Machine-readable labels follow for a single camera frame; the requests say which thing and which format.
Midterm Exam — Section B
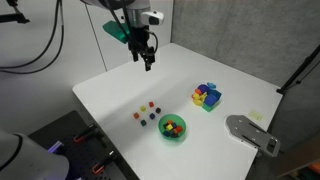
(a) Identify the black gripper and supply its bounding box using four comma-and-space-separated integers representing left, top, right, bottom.
127, 23, 156, 72

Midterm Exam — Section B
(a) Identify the large blue toy block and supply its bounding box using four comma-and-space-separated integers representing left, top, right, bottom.
203, 89, 223, 107

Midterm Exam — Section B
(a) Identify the green plastic bowl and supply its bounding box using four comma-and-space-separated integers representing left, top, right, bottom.
157, 113, 187, 143

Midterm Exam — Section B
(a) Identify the purple toy piece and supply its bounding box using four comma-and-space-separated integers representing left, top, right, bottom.
197, 83, 211, 95

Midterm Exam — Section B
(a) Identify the yellow toy piece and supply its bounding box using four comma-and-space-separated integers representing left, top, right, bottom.
191, 92, 208, 107

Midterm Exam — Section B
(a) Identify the black perforated base board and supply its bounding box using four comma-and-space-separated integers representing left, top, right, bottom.
28, 109, 141, 180

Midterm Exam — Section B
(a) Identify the pale yellow sticky note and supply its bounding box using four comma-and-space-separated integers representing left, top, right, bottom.
248, 109, 264, 122

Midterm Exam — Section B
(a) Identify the silver metal mounting plate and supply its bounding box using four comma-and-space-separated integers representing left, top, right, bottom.
225, 114, 282, 158

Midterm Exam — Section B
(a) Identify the black tripod stand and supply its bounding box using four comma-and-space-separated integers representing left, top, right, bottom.
276, 44, 320, 95

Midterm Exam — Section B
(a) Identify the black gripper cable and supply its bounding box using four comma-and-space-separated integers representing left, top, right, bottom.
147, 29, 160, 55

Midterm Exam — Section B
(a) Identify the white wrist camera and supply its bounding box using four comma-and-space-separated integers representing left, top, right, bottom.
141, 10, 165, 27

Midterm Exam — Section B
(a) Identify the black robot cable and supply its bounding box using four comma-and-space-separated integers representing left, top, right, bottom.
0, 0, 62, 70
0, 0, 65, 75

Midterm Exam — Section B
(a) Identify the black clamp with orange handle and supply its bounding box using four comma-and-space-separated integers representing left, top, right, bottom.
91, 150, 118, 175
73, 123, 100, 144

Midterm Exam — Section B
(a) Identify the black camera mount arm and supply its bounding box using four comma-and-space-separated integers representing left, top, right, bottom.
0, 0, 31, 25

